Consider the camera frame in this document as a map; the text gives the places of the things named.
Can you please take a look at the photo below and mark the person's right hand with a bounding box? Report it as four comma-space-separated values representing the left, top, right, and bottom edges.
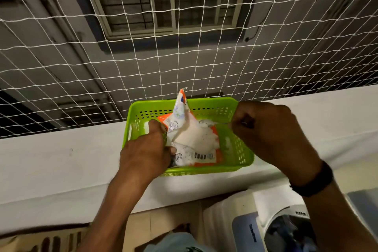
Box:
232, 100, 324, 186

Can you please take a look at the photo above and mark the person's left hand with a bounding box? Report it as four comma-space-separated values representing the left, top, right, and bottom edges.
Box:
119, 119, 177, 184

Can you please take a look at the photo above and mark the person's left forearm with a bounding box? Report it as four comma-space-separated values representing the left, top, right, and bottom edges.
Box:
76, 172, 154, 252

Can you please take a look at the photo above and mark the black wristband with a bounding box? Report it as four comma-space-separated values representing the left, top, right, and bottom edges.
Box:
289, 161, 334, 198

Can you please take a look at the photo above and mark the black outdoor cable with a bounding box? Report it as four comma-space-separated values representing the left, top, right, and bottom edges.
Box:
244, 0, 293, 43

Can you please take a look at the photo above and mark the green plastic basket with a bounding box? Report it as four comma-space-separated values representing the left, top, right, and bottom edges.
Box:
122, 97, 255, 177

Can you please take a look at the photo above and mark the metal spoon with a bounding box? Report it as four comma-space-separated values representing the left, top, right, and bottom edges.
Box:
198, 119, 234, 128

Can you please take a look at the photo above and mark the detergent powder packet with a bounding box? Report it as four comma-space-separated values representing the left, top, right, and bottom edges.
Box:
156, 88, 221, 168

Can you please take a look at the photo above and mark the person's right forearm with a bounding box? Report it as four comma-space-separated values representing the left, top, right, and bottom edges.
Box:
301, 181, 378, 252

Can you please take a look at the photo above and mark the white window safety net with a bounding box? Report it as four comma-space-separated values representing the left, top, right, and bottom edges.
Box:
0, 0, 378, 140

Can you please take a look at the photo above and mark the beige slotted crate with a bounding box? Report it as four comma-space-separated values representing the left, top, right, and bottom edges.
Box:
0, 226, 89, 252

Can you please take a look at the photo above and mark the colourful printed shirt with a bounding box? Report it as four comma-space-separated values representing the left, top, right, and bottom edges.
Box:
145, 232, 216, 252

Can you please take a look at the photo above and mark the white and blue washing machine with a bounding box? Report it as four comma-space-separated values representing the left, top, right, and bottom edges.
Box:
202, 183, 378, 252

